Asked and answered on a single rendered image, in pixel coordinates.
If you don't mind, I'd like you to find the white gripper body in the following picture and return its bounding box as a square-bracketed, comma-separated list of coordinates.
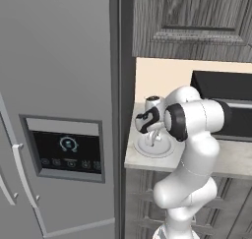
[144, 120, 164, 148]

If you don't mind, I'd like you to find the black microwave oven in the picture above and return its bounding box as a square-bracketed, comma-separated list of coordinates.
[189, 70, 252, 144]

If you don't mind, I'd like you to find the white round plate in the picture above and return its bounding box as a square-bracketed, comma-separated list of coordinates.
[133, 134, 177, 159]

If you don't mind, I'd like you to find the grey wooden base cabinet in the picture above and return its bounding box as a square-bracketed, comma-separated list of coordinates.
[124, 168, 252, 239]

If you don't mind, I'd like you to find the fridge dispenser panel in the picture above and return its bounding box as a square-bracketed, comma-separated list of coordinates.
[18, 113, 106, 184]

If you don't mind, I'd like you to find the grey fridge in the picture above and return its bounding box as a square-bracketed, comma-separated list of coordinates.
[0, 0, 121, 239]

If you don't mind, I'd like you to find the grey wooden wall cupboard door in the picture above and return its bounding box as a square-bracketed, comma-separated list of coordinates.
[132, 0, 252, 64]

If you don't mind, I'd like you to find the long grey fridge handle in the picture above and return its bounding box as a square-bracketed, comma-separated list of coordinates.
[12, 143, 41, 209]

